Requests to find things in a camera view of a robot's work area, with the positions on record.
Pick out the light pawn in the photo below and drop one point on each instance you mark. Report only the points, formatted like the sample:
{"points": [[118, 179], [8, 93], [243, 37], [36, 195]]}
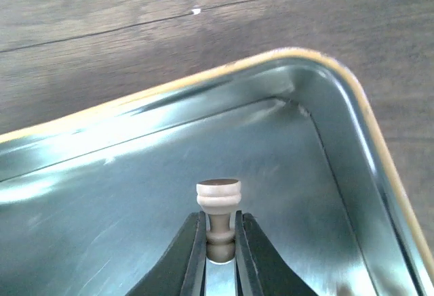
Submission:
{"points": [[219, 198]]}

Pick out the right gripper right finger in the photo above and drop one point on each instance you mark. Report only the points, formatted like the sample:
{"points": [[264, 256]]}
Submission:
{"points": [[259, 268]]}

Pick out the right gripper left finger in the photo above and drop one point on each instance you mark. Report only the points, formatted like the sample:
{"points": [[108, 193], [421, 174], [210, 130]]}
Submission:
{"points": [[181, 270]]}

